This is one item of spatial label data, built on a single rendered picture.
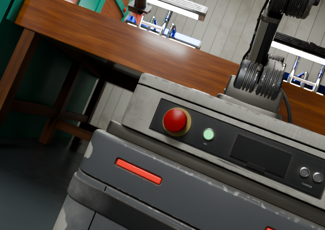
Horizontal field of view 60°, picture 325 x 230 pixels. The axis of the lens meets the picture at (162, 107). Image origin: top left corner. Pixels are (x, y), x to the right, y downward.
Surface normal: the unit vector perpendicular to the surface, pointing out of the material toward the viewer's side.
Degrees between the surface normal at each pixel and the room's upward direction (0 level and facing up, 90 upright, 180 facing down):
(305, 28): 90
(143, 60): 90
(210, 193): 90
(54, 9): 90
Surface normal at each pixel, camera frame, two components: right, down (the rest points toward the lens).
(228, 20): -0.22, -0.17
